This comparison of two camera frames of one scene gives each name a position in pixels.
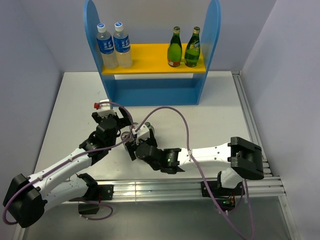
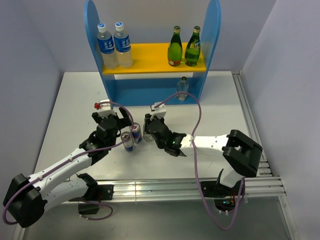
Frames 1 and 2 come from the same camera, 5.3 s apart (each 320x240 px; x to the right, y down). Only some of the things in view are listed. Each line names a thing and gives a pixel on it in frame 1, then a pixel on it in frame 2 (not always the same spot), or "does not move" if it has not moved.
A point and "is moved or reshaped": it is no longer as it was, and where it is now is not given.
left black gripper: x=122 y=122 does not move
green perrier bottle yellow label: x=192 y=50 does not move
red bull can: x=124 y=135 does not move
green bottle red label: x=174 y=53 does not move
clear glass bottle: x=148 y=124 is moved or reshaped
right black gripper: x=131 y=146 → x=147 y=120
